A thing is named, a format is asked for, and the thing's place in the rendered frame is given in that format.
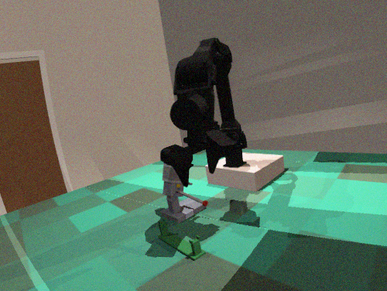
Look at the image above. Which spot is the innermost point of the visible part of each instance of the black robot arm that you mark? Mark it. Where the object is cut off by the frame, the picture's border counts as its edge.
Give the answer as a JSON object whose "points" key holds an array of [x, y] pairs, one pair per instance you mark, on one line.
{"points": [[209, 65]]}

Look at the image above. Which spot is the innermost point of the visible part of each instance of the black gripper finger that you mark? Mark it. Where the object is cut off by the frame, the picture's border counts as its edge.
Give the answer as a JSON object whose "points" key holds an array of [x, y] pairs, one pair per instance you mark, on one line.
{"points": [[212, 162], [183, 174]]}

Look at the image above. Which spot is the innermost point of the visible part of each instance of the grey pin with red cap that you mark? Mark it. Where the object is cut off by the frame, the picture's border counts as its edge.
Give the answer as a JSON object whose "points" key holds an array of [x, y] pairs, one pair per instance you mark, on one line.
{"points": [[205, 203]]}

